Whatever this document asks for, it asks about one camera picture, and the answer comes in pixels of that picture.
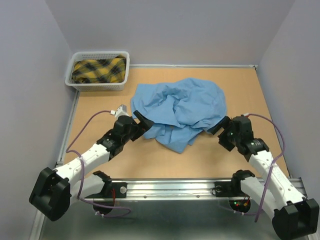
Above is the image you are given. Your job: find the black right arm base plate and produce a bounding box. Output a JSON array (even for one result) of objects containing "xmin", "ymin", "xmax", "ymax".
[{"xmin": 211, "ymin": 181, "xmax": 251, "ymax": 214}]

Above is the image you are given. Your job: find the yellow plaid shirt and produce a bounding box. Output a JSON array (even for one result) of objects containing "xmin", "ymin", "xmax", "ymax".
[{"xmin": 71, "ymin": 55, "xmax": 127, "ymax": 84}]

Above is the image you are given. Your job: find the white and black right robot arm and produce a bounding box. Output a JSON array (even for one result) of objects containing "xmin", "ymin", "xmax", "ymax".
[{"xmin": 208, "ymin": 113, "xmax": 320, "ymax": 240}]

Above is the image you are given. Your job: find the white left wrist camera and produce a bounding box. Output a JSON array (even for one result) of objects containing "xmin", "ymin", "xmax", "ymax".
[{"xmin": 109, "ymin": 104, "xmax": 130, "ymax": 119}]

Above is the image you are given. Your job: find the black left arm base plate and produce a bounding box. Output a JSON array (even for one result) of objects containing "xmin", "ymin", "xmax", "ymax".
[{"xmin": 92, "ymin": 181, "xmax": 128, "ymax": 207}]

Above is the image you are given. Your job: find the light blue long sleeve shirt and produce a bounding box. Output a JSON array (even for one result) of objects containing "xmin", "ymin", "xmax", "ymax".
[{"xmin": 130, "ymin": 78, "xmax": 227, "ymax": 154}]

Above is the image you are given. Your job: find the white plastic basket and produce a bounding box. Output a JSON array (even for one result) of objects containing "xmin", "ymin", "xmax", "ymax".
[{"xmin": 65, "ymin": 50, "xmax": 130, "ymax": 92}]

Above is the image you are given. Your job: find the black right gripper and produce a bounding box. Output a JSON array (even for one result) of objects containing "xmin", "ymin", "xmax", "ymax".
[{"xmin": 207, "ymin": 115, "xmax": 240, "ymax": 151}]

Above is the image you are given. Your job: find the aluminium mounting rail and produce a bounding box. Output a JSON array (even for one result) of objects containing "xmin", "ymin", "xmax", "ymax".
[{"xmin": 70, "ymin": 175, "xmax": 231, "ymax": 204}]

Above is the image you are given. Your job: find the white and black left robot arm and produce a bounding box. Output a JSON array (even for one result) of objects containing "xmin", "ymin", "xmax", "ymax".
[{"xmin": 29, "ymin": 109, "xmax": 154, "ymax": 222}]

